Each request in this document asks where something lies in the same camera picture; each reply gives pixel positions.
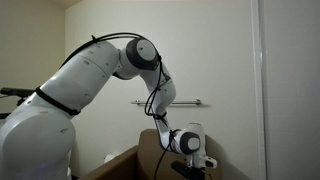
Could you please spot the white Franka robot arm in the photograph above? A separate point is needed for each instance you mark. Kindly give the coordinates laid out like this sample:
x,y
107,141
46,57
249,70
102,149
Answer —
x,y
80,80

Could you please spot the brown armchair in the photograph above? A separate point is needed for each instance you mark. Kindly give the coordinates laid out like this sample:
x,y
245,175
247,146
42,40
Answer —
x,y
146,153

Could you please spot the white vertical corner trim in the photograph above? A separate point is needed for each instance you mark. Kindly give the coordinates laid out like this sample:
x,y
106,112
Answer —
x,y
258,83

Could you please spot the metal wall grab bar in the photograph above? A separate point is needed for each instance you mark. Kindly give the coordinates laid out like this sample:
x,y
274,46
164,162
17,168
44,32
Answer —
x,y
186,102

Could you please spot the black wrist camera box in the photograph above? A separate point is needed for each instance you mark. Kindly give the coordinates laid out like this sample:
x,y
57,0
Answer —
x,y
185,168

